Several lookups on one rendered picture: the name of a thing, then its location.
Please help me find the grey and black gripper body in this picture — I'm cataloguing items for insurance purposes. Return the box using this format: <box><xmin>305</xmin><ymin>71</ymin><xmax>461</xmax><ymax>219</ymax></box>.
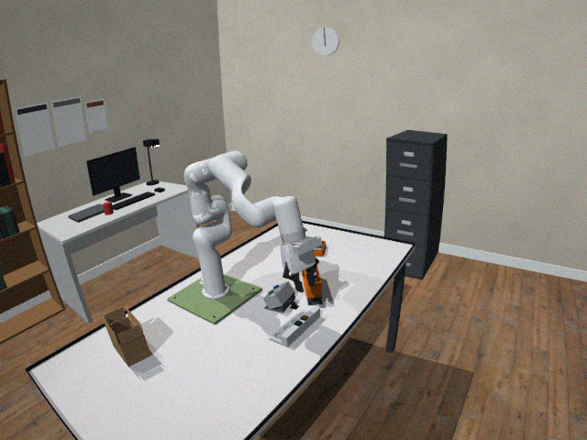
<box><xmin>281</xmin><ymin>243</ymin><xmax>316</xmax><ymax>274</ymax></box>

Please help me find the small brown cardboard box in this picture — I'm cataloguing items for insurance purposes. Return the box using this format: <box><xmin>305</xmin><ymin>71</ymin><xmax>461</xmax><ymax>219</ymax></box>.
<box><xmin>103</xmin><ymin>307</ymin><xmax>151</xmax><ymax>367</ymax></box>

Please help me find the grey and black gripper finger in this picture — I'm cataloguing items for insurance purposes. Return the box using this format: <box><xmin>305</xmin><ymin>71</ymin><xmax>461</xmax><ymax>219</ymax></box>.
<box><xmin>306</xmin><ymin>257</ymin><xmax>319</xmax><ymax>287</ymax></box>
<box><xmin>282</xmin><ymin>263</ymin><xmax>304</xmax><ymax>292</ymax></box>

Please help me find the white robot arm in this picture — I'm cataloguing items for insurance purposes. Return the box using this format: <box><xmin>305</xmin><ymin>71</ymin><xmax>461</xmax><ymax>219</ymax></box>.
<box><xmin>184</xmin><ymin>151</ymin><xmax>323</xmax><ymax>299</ymax></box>

